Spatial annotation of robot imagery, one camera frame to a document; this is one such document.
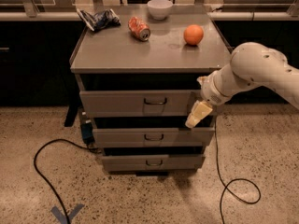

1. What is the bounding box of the blue tape floor mark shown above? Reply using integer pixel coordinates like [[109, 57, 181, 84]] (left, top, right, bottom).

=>
[[50, 203, 84, 224]]

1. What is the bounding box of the black cable right floor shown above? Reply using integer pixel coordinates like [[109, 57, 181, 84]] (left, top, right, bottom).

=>
[[213, 119, 263, 224]]

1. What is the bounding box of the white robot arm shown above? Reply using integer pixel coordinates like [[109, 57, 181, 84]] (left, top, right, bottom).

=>
[[185, 42, 299, 128]]

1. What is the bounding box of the orange fruit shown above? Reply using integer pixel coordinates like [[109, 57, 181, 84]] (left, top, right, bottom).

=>
[[183, 24, 204, 46]]

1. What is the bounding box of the black cable floor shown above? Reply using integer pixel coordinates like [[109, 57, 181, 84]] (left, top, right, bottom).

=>
[[33, 138, 103, 224], [213, 119, 263, 224]]

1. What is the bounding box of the grey middle drawer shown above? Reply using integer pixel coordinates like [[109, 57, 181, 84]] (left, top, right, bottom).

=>
[[93, 128, 214, 147]]

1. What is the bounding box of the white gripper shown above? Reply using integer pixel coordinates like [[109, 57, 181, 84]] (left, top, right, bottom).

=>
[[185, 75, 227, 128]]

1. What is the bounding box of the white ceramic bowl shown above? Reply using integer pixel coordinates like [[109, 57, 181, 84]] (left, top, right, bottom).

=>
[[147, 0, 173, 20]]

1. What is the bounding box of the grey top drawer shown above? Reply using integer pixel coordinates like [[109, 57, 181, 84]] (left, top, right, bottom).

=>
[[79, 90, 201, 118]]

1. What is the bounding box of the crushed orange soda can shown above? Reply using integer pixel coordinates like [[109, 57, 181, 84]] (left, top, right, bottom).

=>
[[128, 17, 150, 41]]

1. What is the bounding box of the grey metal drawer cabinet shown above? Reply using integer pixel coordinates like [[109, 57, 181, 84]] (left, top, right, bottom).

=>
[[69, 4, 233, 176]]

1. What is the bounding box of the blue power adapter box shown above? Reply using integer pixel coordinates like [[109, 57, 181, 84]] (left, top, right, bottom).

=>
[[80, 122, 94, 145]]

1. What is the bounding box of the black cable left floor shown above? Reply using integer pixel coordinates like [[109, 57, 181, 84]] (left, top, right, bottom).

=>
[[33, 138, 103, 224]]

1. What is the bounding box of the grey drawer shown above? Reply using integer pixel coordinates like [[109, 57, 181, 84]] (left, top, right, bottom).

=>
[[102, 154, 205, 172], [79, 90, 201, 118], [93, 128, 214, 147]]

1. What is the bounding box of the grey bottom drawer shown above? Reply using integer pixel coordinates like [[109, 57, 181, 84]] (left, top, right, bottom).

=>
[[102, 154, 205, 172]]

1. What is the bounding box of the crumpled blue chip bag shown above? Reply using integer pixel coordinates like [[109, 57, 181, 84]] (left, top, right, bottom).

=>
[[77, 9, 121, 32]]

